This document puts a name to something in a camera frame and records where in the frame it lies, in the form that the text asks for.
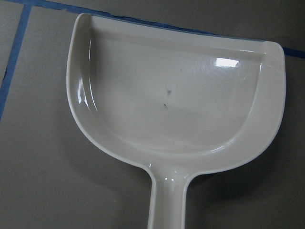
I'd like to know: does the beige plastic dustpan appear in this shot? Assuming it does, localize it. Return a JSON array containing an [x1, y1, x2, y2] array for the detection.
[[66, 13, 286, 229]]

